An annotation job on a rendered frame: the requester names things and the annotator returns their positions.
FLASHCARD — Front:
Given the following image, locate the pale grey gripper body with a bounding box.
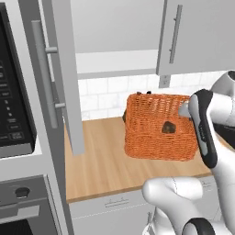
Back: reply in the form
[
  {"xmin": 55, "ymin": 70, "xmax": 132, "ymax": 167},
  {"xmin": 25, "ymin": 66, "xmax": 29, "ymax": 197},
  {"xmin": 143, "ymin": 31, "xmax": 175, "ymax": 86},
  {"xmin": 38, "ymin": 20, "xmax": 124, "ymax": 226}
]
[{"xmin": 178, "ymin": 101, "xmax": 192, "ymax": 119}]

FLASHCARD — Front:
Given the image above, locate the dark brown bread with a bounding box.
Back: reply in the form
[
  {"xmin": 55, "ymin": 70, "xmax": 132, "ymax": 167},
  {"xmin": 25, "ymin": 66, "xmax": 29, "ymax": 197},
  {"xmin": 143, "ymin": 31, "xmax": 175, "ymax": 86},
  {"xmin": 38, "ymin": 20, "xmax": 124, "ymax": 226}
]
[{"xmin": 161, "ymin": 120, "xmax": 177, "ymax": 135}]

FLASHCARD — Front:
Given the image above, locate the orange wicker basket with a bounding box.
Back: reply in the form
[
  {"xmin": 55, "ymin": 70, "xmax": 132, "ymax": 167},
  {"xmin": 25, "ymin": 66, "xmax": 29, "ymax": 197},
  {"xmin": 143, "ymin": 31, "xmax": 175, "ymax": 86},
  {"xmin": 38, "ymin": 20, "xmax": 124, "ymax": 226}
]
[{"xmin": 123, "ymin": 92, "xmax": 198, "ymax": 162}]

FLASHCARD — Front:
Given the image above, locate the grey closed cabinet door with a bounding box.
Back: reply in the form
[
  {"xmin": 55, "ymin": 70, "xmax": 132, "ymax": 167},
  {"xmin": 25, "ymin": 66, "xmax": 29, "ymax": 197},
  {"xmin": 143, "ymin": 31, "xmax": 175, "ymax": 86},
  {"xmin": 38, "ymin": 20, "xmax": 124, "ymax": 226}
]
[{"xmin": 155, "ymin": 0, "xmax": 235, "ymax": 77}]

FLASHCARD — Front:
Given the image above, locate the grey open cabinet door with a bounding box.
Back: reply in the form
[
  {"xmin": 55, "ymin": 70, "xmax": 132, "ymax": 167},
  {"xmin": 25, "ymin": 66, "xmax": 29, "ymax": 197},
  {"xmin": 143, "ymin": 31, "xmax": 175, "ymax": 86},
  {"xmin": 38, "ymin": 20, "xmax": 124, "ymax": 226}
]
[{"xmin": 17, "ymin": 0, "xmax": 86, "ymax": 156}]

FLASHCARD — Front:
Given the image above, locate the grey base cabinet door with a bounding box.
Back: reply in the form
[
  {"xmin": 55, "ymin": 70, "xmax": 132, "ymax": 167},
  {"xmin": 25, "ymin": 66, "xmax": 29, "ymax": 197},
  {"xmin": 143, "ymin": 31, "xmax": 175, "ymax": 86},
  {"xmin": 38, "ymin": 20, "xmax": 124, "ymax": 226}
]
[{"xmin": 71, "ymin": 203, "xmax": 158, "ymax": 235}]

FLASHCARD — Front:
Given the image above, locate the grey tall cabinet housing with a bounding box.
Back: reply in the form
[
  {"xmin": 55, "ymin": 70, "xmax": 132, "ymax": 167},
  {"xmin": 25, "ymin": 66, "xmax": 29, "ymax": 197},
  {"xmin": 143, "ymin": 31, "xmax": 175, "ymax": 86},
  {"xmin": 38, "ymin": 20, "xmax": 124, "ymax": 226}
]
[{"xmin": 0, "ymin": 0, "xmax": 75, "ymax": 235}]

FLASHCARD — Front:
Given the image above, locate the small dark object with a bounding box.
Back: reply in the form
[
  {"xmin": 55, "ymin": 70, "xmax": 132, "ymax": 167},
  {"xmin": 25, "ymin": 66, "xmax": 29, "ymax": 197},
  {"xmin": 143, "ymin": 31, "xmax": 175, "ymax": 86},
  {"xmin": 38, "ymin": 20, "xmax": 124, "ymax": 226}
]
[{"xmin": 121, "ymin": 90, "xmax": 152, "ymax": 124}]

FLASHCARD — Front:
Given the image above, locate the grey drawer front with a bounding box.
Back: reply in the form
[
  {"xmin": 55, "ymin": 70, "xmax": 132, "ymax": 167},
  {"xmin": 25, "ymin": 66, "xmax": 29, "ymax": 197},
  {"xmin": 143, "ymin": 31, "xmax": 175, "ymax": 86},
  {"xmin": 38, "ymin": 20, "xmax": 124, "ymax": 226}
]
[{"xmin": 69, "ymin": 188, "xmax": 157, "ymax": 220}]

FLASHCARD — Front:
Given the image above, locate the black microwave oven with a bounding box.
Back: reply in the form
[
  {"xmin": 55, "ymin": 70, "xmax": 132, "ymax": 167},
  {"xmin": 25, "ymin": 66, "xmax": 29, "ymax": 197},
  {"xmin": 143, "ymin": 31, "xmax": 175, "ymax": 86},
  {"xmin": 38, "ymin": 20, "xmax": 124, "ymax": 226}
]
[{"xmin": 0, "ymin": 3, "xmax": 38, "ymax": 160}]

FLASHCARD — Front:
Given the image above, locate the black oven knob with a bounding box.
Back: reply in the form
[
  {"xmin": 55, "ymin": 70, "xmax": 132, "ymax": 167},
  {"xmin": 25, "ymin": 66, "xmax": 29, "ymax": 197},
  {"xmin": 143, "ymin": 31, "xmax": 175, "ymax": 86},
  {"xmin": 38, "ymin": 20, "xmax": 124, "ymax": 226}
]
[{"xmin": 15, "ymin": 186, "xmax": 31, "ymax": 198}]

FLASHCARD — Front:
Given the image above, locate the grey built-in oven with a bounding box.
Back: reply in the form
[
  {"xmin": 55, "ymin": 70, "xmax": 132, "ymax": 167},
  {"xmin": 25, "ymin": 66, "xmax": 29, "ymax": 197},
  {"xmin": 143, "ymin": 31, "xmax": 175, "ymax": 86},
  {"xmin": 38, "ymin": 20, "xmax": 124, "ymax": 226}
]
[{"xmin": 0, "ymin": 173, "xmax": 67, "ymax": 235}]

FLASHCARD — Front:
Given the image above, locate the grey bar door handle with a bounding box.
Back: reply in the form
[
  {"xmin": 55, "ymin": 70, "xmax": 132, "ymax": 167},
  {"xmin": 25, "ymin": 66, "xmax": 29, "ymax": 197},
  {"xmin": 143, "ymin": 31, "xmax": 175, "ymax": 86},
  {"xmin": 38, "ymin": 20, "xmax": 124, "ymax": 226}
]
[
  {"xmin": 168, "ymin": 4, "xmax": 184, "ymax": 65},
  {"xmin": 30, "ymin": 19, "xmax": 67, "ymax": 129}
]

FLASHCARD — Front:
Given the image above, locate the grey wall cabinet body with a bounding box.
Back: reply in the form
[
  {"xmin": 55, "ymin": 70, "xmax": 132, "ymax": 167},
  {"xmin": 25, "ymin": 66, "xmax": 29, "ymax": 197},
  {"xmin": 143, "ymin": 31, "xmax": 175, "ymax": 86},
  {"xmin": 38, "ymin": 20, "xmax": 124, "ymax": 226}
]
[{"xmin": 70, "ymin": 0, "xmax": 167, "ymax": 81}]

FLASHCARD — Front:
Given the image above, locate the grey base cabinet handle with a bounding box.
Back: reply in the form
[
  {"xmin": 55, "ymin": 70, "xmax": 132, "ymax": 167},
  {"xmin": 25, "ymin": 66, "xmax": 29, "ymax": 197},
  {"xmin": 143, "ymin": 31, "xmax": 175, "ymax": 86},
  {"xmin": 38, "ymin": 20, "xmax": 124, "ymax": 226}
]
[{"xmin": 146, "ymin": 210, "xmax": 154, "ymax": 228}]

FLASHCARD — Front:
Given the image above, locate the grey drawer handle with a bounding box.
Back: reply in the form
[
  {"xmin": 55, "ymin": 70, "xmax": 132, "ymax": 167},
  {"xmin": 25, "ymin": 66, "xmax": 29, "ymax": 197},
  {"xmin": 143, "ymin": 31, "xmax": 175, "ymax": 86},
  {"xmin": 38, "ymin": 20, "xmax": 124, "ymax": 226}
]
[{"xmin": 104, "ymin": 198, "xmax": 129, "ymax": 209}]

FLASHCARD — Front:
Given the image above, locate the grey oven handle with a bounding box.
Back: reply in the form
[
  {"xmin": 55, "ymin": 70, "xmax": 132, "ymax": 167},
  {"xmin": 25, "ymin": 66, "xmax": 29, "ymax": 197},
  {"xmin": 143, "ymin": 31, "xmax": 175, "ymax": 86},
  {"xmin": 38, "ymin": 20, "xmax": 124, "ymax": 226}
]
[{"xmin": 0, "ymin": 204, "xmax": 41, "ymax": 222}]

